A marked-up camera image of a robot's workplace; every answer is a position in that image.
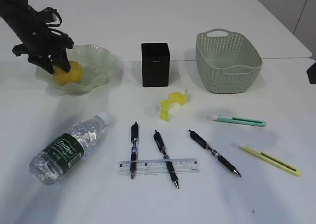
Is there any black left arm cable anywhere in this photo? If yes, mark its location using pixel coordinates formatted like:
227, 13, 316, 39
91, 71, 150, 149
34, 7, 65, 37

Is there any clear plastic ruler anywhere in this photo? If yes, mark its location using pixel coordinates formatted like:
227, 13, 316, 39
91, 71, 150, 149
117, 158, 200, 176

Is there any black pen middle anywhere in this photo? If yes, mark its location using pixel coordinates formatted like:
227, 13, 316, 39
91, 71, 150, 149
153, 130, 180, 189

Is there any clear water bottle green label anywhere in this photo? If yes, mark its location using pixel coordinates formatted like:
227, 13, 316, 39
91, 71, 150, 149
29, 112, 110, 186

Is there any yellow pear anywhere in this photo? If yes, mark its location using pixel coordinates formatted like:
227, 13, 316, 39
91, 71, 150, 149
53, 61, 83, 86

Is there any pale green wavy plate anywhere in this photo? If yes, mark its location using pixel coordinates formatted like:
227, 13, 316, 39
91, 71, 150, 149
35, 44, 117, 94

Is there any black pen right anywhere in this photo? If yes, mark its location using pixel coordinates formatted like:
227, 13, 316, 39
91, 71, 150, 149
189, 130, 242, 177

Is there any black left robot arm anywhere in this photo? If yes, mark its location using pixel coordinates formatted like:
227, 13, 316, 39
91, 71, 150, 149
0, 0, 74, 74

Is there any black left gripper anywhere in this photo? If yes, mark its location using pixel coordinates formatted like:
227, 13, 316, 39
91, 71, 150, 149
12, 29, 74, 74

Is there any black square pen holder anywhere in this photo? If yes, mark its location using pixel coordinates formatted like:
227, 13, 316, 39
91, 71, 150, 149
141, 42, 170, 87

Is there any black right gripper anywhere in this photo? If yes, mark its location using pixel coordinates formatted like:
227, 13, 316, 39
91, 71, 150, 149
307, 62, 316, 85

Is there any black pen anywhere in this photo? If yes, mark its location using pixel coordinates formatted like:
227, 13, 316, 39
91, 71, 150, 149
153, 130, 180, 189
189, 130, 242, 177
130, 122, 139, 179

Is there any green utility knife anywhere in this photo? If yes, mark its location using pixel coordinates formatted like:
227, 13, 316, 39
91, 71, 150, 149
208, 114, 267, 127

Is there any black pen left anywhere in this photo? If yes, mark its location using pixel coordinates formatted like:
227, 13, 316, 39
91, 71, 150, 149
130, 122, 139, 179

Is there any yellow utility knife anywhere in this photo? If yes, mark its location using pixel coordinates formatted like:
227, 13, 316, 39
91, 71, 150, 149
232, 143, 303, 177

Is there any pale green woven basket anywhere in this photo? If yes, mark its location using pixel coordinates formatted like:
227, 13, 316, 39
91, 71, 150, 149
196, 29, 263, 94

